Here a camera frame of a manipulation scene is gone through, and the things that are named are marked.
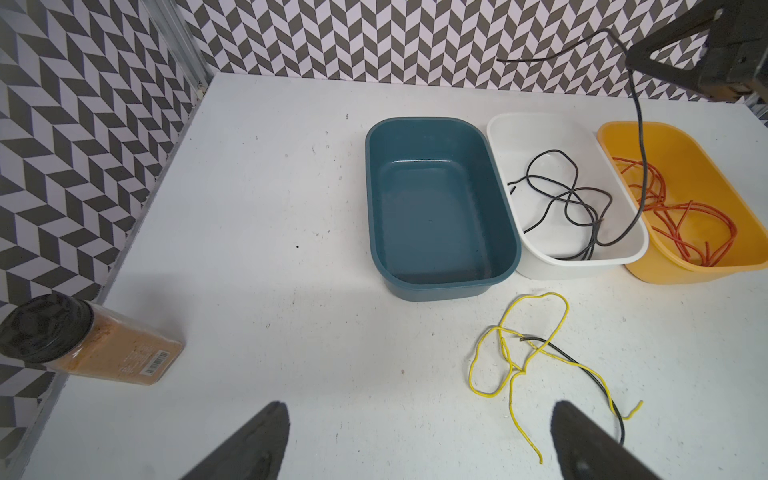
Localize left spice jar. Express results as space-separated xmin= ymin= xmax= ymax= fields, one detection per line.
xmin=1 ymin=292 xmax=184 ymax=385

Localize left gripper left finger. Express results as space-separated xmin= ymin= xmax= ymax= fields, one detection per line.
xmin=183 ymin=401 xmax=290 ymax=480

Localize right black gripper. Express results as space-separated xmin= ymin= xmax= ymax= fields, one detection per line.
xmin=625 ymin=0 xmax=767 ymax=102

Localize cable pile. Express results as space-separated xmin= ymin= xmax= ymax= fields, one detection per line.
xmin=519 ymin=335 xmax=626 ymax=446

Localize yellow tray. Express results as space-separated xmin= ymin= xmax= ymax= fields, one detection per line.
xmin=597 ymin=121 xmax=767 ymax=285

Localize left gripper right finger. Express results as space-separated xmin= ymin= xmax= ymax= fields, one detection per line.
xmin=550 ymin=401 xmax=659 ymax=480

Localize red cable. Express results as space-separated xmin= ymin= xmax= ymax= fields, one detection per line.
xmin=611 ymin=157 xmax=739 ymax=268

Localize dark teal tray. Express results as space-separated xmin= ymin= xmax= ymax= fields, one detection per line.
xmin=365 ymin=117 xmax=522 ymax=302

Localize black cable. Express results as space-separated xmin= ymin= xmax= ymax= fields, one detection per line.
xmin=507 ymin=148 xmax=614 ymax=262
xmin=496 ymin=28 xmax=652 ymax=248

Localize yellow cable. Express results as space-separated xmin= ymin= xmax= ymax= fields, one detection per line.
xmin=467 ymin=292 xmax=644 ymax=466

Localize white tray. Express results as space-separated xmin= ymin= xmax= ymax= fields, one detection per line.
xmin=487 ymin=113 xmax=649 ymax=280

